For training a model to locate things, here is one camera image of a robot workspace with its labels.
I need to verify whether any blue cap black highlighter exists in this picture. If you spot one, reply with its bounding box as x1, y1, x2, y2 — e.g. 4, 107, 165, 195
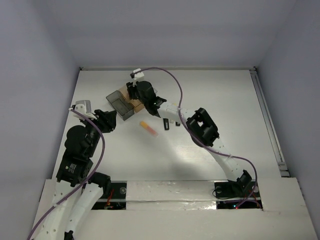
163, 118, 170, 131

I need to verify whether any orange pastel highlighter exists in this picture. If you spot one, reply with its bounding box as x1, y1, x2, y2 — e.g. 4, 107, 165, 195
139, 121, 159, 137

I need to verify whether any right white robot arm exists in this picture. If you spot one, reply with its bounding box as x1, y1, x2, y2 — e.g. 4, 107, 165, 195
126, 81, 252, 196

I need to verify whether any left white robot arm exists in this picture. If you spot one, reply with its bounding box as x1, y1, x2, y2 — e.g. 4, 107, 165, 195
27, 104, 117, 240

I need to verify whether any amber translucent bin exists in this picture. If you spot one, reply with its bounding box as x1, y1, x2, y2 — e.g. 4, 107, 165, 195
118, 85, 145, 114

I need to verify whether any clear plastic bin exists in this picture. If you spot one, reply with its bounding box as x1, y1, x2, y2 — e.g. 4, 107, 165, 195
153, 88, 158, 96

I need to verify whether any grey translucent bin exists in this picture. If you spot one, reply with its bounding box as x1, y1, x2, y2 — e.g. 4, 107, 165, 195
105, 90, 135, 121

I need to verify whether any silver tape strip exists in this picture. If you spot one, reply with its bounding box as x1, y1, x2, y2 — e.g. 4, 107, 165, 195
125, 180, 217, 211

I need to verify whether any white foam front board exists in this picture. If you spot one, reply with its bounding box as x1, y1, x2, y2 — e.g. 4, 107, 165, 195
76, 178, 317, 240

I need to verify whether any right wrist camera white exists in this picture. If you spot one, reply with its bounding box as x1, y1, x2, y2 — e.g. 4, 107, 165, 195
130, 68, 145, 81

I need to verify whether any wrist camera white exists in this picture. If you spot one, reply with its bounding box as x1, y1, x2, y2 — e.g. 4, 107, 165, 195
68, 100, 98, 121
130, 68, 145, 81

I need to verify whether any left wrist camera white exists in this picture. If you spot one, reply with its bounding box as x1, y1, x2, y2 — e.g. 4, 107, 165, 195
68, 100, 98, 121

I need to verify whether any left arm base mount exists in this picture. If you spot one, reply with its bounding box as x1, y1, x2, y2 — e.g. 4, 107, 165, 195
92, 181, 127, 210

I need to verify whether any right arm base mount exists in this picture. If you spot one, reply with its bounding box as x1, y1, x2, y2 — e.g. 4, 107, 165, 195
212, 170, 263, 210

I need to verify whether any aluminium rail right edge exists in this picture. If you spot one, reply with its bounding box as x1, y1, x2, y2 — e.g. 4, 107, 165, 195
249, 67, 291, 178

